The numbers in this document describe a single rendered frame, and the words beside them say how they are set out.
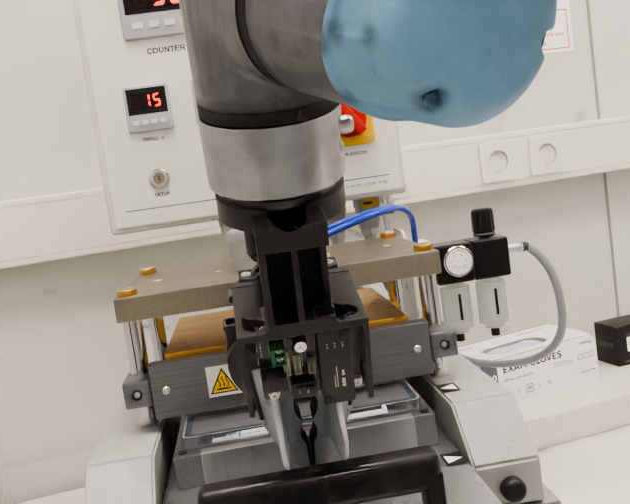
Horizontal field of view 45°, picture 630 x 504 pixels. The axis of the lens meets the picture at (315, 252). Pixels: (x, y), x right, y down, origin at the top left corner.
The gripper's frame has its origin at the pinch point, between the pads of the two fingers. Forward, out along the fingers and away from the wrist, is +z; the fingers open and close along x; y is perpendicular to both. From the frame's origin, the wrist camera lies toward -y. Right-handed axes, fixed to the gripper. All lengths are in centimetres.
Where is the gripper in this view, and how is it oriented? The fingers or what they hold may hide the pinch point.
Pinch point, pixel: (309, 445)
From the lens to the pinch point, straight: 53.7
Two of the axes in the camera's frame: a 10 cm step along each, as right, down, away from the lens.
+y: 1.5, 4.2, -8.9
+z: 0.9, 8.9, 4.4
